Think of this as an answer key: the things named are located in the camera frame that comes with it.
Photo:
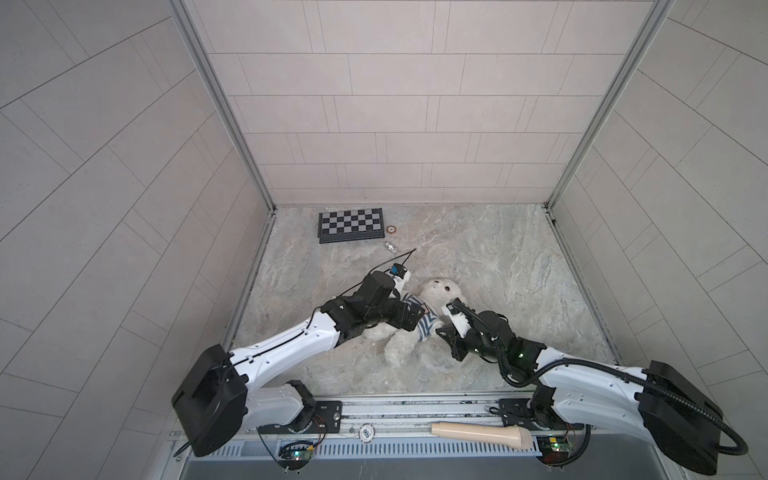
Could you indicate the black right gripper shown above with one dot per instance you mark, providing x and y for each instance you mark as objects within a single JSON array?
[{"x": 452, "y": 337}]

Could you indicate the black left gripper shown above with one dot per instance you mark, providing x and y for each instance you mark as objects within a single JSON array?
[{"x": 409, "y": 323}]

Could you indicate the blue white striped shirt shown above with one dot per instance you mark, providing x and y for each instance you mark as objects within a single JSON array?
[{"x": 430, "y": 319}]

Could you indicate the white fluffy teddy bear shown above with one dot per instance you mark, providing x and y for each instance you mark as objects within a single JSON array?
[{"x": 400, "y": 343}]

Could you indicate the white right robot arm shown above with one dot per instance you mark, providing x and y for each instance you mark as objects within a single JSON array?
[{"x": 656, "y": 404}]

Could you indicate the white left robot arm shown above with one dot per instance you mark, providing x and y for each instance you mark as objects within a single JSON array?
[{"x": 226, "y": 391}]

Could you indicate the folded black chess board box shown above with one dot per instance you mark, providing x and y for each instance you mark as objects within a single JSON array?
[{"x": 350, "y": 225}]

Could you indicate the right green circuit board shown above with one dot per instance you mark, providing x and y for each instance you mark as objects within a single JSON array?
[{"x": 554, "y": 450}]

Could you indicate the green circuit board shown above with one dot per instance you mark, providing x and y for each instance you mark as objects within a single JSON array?
[
  {"x": 294, "y": 456},
  {"x": 554, "y": 450}
]

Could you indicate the left green circuit board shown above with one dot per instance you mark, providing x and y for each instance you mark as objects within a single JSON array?
[{"x": 294, "y": 456}]

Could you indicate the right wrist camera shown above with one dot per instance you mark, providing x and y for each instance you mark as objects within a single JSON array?
[{"x": 457, "y": 317}]

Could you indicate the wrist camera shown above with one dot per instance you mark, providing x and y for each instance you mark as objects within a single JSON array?
[
  {"x": 457, "y": 317},
  {"x": 400, "y": 276}
]

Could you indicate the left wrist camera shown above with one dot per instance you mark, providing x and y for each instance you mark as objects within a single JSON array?
[{"x": 400, "y": 276}]

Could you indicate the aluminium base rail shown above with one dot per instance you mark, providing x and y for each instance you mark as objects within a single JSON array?
[{"x": 420, "y": 414}]

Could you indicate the beige wooden handle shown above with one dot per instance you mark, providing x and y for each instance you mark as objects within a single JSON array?
[{"x": 513, "y": 437}]

